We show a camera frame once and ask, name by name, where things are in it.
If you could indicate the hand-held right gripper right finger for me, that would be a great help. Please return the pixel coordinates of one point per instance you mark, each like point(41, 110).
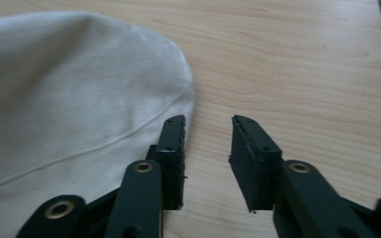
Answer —
point(254, 165)

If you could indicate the white cloth garment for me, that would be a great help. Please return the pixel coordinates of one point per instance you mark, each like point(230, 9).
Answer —
point(69, 112)

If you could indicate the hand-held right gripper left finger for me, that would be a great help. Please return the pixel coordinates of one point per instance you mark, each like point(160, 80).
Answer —
point(172, 158)

